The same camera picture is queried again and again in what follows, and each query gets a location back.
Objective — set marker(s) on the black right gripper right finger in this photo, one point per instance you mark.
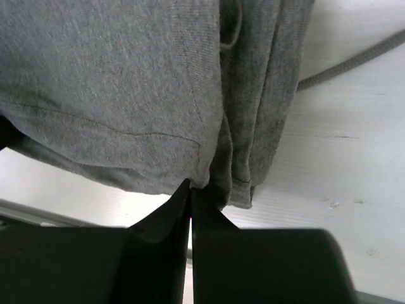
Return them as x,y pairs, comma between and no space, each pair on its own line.
233,265

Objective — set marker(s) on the grey drawstring shorts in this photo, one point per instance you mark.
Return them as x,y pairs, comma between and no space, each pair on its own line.
141,95

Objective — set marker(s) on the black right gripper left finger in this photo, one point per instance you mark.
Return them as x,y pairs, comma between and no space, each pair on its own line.
144,263

